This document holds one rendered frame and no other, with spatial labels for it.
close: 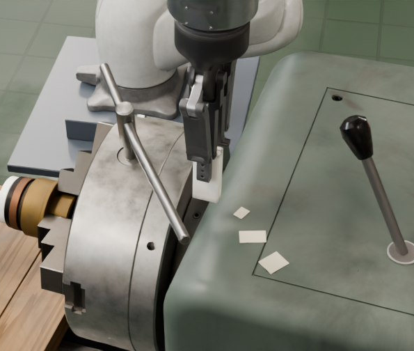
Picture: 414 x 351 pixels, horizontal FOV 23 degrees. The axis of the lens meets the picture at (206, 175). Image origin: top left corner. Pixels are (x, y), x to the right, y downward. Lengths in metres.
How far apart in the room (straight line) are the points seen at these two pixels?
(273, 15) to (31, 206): 0.70
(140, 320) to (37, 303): 0.34
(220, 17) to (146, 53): 0.98
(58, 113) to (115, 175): 0.87
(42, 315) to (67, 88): 0.74
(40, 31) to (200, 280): 2.64
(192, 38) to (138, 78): 0.99
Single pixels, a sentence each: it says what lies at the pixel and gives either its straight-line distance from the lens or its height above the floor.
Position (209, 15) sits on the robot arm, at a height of 1.55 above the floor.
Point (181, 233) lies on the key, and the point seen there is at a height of 1.33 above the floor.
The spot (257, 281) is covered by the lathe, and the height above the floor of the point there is 1.26.
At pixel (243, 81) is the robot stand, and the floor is 0.75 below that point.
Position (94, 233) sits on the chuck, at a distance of 1.25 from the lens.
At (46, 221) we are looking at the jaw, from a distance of 1.38.
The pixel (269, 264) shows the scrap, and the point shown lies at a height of 1.26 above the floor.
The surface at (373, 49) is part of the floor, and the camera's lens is 3.59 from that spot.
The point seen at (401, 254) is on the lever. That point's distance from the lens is 1.14.
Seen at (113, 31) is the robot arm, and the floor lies 0.99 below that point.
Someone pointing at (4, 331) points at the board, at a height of 0.88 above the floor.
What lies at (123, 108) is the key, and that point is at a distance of 1.21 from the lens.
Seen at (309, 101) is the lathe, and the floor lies 1.25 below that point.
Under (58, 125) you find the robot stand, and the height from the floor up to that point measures 0.75.
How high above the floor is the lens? 2.09
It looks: 43 degrees down
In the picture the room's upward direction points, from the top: straight up
